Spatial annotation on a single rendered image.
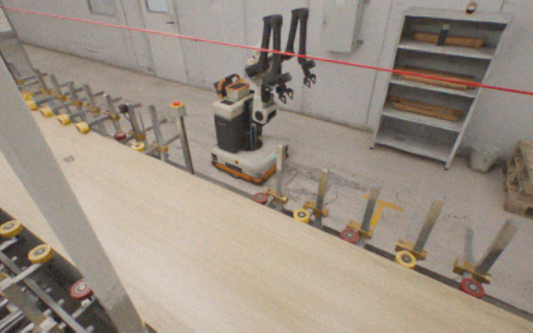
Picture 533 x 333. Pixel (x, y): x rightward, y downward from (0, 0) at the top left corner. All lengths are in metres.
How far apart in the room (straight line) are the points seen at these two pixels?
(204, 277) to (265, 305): 0.27
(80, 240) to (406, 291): 1.10
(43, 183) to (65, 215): 0.08
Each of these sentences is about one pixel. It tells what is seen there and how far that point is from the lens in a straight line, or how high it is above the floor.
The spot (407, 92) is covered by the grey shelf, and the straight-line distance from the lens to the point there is 3.95.
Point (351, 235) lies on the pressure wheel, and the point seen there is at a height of 0.91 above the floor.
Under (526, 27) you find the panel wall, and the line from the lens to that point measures 3.79.
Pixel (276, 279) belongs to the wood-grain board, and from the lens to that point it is 1.23.
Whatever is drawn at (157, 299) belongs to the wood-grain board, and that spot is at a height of 0.90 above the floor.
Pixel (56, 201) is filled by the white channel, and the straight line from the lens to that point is 0.63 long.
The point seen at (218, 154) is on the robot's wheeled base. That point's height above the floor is 0.24.
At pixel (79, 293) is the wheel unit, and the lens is 1.40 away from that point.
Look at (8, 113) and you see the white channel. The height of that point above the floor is 1.76.
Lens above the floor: 1.94
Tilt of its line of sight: 36 degrees down
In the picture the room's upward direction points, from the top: straight up
